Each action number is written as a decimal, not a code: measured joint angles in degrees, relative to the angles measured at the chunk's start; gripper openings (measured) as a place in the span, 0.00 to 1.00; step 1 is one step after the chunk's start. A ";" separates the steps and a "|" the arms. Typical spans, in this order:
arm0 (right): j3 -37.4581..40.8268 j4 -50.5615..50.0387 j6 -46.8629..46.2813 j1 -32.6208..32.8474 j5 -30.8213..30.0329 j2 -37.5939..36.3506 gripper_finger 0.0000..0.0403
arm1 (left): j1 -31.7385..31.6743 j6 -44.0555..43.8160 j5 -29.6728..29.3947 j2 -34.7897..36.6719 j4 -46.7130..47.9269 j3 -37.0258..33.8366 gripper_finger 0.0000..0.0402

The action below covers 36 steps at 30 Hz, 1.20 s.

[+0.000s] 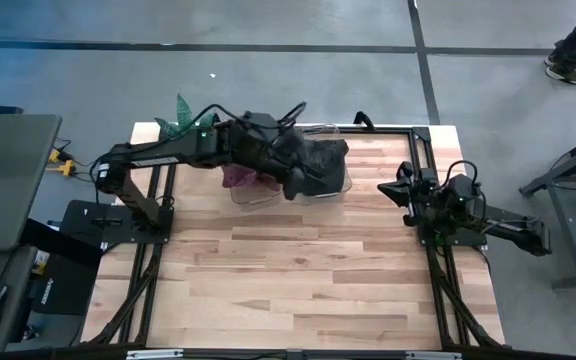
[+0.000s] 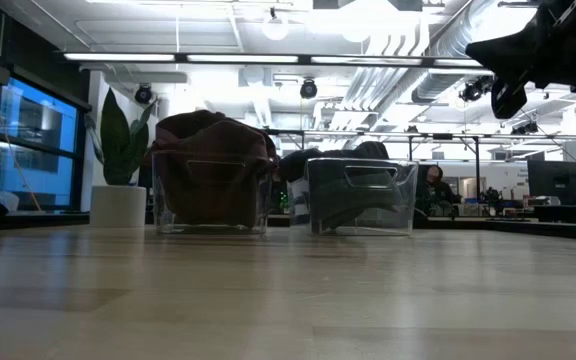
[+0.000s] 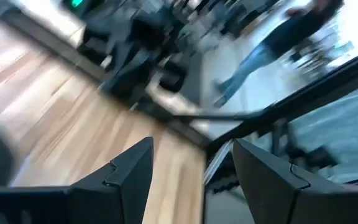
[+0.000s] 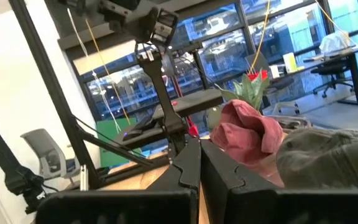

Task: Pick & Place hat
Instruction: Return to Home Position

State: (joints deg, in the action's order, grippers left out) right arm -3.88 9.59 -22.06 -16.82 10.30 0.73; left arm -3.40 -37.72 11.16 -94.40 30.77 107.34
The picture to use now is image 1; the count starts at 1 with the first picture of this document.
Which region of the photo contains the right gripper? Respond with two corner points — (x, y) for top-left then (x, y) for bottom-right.
(376, 178), (435, 228)

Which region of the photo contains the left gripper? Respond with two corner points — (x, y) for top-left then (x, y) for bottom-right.
(226, 122), (310, 202)

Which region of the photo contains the black baseball cap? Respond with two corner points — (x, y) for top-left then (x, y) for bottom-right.
(291, 138), (351, 198)

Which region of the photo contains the maroon baseball cap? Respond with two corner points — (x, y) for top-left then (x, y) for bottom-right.
(221, 163), (283, 194)

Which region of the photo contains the clear plastic bin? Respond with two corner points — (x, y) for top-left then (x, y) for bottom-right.
(230, 122), (297, 212)
(287, 123), (354, 207)

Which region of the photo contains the snake plant in white pot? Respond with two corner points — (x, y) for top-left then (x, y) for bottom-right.
(154, 92), (218, 142)

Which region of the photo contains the grey metal table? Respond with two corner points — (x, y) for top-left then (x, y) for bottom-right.
(519, 127), (576, 292)

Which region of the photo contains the black case with white logo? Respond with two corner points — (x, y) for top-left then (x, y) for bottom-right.
(31, 252), (102, 317)

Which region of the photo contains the grey desk top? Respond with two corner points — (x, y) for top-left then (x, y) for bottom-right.
(0, 113), (63, 254)

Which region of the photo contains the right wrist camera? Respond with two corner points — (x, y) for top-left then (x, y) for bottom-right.
(396, 160), (425, 185)

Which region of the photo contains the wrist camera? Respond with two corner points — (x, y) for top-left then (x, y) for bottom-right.
(396, 160), (425, 185)
(241, 112), (280, 137)

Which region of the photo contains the black aluminium table frame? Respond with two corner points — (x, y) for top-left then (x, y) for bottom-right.
(81, 121), (508, 351)

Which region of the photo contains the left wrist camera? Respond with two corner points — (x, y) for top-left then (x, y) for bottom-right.
(241, 112), (280, 137)

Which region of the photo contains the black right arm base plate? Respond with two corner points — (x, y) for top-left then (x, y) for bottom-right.
(420, 208), (489, 250)

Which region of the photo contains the black cable loop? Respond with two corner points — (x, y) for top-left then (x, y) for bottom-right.
(352, 110), (376, 132)

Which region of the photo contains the silver metal bracket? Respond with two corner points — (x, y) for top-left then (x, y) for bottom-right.
(406, 351), (463, 360)
(126, 349), (184, 360)

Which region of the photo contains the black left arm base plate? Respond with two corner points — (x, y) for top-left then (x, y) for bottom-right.
(60, 199), (174, 246)

